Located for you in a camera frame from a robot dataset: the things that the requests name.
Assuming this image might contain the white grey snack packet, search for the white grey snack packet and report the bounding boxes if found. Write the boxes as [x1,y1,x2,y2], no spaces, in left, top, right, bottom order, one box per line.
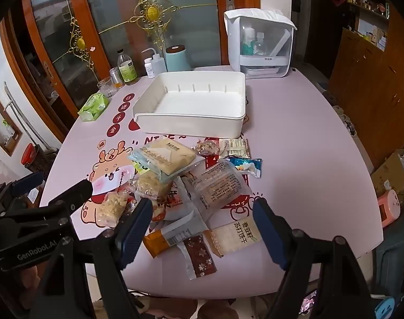
[164,176,209,226]

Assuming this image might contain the white squeeze bottle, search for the white squeeze bottle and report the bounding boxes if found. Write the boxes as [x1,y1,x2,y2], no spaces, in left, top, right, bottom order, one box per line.
[141,48,167,78]

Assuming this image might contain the clear bottle with white cap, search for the clear bottle with white cap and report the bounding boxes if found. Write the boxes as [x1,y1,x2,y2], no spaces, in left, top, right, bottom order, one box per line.
[255,32,268,56]

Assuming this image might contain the small white pill bottle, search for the small white pill bottle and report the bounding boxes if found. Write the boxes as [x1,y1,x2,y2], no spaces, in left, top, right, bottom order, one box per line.
[144,57,156,79]

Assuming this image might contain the clear bag of puffed snacks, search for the clear bag of puffed snacks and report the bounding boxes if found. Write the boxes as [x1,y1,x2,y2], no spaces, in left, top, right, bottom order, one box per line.
[127,169,174,207]

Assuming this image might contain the clear bag of pale cubes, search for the clear bag of pale cubes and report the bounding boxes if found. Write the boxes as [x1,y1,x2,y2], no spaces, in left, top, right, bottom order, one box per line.
[96,189,136,228]

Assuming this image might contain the white bottle with teal base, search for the white bottle with teal base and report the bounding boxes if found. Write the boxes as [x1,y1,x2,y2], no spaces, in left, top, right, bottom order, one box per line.
[242,27,256,55]

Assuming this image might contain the white plastic tray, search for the white plastic tray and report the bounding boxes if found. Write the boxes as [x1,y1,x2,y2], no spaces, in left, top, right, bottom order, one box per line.
[132,71,247,139]

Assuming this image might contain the teal canister with brown lid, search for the teal canister with brown lid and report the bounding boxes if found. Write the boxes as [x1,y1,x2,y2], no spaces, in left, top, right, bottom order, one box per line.
[165,44,191,74]

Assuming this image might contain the cardboard box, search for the cardboard box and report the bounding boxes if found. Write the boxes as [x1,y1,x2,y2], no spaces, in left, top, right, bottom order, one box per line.
[370,148,404,196]

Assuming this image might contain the small clear jar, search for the small clear jar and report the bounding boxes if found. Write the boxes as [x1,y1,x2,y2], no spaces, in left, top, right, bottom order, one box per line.
[109,67,123,89]

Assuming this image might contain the beige cracker packet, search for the beige cracker packet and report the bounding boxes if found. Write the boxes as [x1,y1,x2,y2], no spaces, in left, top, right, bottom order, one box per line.
[145,138,206,177]

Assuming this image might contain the orange snack packet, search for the orange snack packet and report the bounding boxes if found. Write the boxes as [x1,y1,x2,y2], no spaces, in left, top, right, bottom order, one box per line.
[143,213,209,258]

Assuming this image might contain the small white snack packet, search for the small white snack packet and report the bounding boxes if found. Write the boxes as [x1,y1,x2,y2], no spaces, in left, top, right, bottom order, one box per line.
[218,138,251,158]

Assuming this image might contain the white lidded storage box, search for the white lidded storage box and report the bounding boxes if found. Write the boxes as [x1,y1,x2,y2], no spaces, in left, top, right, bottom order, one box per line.
[224,7,298,79]

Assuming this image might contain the blue and white snack packet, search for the blue and white snack packet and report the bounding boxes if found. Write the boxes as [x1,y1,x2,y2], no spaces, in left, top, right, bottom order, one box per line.
[229,156,263,177]

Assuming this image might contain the small gold door ornament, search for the small gold door ornament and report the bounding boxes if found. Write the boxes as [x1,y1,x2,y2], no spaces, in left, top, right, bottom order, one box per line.
[67,16,96,70]

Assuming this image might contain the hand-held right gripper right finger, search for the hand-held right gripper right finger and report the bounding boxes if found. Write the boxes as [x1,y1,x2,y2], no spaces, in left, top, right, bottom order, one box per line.
[251,199,372,319]

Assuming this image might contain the golden wrapped candy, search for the golden wrapped candy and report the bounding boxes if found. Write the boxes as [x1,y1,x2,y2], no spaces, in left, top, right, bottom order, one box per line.
[192,138,221,157]

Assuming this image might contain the glass tumbler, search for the glass tumbler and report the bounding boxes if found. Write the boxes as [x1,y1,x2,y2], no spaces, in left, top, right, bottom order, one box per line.
[96,77,115,98]

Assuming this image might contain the green label glass bottle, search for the green label glass bottle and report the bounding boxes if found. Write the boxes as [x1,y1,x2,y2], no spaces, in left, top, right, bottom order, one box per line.
[117,49,138,85]

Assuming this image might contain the brown star printed packet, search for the brown star printed packet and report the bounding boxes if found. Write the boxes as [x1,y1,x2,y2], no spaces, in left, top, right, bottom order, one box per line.
[177,234,217,280]

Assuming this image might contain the green tissue pack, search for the green tissue pack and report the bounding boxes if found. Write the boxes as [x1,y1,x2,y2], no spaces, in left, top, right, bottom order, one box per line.
[77,92,110,122]

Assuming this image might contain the wooden wall frame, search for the wooden wall frame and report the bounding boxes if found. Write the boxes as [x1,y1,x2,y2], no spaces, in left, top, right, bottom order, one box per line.
[0,91,23,157]

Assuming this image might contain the wooden cabinet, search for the wooden cabinet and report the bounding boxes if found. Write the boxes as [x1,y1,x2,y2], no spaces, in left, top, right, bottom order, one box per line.
[328,0,404,170]

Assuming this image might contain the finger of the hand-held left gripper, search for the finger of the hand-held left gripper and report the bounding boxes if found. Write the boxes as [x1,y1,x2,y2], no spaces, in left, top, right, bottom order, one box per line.
[47,179,94,214]
[10,172,44,195]

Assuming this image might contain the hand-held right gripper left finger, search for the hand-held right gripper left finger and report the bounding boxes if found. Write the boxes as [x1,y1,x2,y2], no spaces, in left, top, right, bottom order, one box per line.
[29,198,154,319]

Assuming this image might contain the pale blue snack packet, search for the pale blue snack packet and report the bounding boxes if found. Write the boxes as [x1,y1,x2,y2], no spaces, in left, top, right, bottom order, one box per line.
[128,146,172,175]

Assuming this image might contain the large gold door ornament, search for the large gold door ornament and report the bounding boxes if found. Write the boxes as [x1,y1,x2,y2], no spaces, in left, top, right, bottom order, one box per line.
[129,0,179,50]

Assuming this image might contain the red lidded container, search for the red lidded container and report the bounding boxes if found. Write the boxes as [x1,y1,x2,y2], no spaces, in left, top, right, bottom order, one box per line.
[21,143,56,177]

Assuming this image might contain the soda cracker packet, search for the soda cracker packet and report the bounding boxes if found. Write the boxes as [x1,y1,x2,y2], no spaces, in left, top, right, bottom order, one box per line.
[202,217,266,258]

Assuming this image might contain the pink appliance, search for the pink appliance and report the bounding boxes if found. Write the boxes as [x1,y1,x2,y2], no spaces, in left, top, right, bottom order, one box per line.
[376,189,402,228]

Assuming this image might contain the clear packet with printed text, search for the clear packet with printed text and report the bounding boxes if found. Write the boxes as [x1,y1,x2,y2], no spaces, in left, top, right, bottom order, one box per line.
[182,159,254,220]

